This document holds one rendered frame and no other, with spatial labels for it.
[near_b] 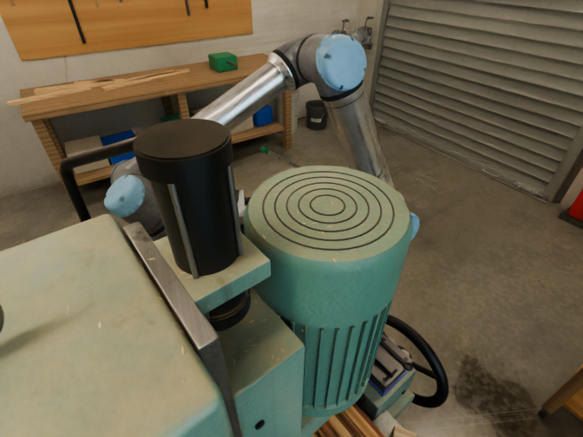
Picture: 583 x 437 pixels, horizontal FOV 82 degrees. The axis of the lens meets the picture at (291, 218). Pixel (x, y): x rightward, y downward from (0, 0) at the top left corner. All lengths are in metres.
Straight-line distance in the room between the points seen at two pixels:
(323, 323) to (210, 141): 0.21
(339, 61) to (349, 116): 0.15
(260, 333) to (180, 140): 0.20
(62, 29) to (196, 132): 3.26
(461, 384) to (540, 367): 0.46
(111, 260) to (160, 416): 0.13
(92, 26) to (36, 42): 0.42
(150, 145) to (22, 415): 0.16
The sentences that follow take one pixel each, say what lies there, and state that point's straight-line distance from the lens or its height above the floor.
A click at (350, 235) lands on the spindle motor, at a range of 0.32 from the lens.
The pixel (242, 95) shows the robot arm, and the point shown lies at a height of 1.42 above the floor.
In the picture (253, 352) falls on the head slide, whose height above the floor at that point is 1.42.
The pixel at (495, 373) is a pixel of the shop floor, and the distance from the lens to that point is 2.19.
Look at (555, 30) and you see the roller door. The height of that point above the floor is 1.25.
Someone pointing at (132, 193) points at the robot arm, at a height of 1.31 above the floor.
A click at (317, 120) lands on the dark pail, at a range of 4.17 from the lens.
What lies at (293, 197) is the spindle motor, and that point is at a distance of 0.36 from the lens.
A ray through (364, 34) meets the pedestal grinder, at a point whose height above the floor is 0.96.
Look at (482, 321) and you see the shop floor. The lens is 2.36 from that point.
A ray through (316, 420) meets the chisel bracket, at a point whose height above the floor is 1.06.
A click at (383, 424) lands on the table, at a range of 0.88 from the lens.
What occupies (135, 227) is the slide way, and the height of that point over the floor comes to 1.52.
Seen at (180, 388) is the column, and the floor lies 1.52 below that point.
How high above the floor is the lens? 1.71
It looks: 39 degrees down
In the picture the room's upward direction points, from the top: straight up
